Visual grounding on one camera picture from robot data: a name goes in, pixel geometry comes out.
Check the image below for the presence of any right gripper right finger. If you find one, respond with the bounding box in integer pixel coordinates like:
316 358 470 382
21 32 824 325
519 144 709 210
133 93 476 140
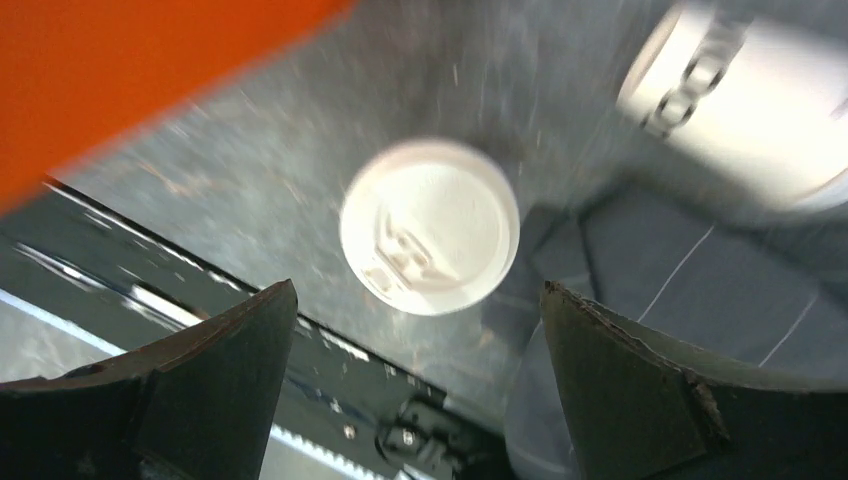
540 282 847 479

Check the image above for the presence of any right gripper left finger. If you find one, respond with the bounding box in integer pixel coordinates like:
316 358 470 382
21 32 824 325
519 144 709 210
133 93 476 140
0 279 299 480

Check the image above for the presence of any lidded white coffee cup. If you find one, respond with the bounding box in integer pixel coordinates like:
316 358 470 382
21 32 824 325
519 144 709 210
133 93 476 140
339 138 521 316

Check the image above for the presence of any orange paper bag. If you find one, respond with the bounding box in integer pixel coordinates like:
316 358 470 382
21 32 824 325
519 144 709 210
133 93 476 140
1 1 348 209

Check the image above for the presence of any dark grey checked cloth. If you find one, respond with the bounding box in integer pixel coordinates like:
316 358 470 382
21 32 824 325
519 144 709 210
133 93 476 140
504 188 847 479

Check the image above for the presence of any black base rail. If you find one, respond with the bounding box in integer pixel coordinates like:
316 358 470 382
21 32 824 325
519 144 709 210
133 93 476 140
1 184 512 479

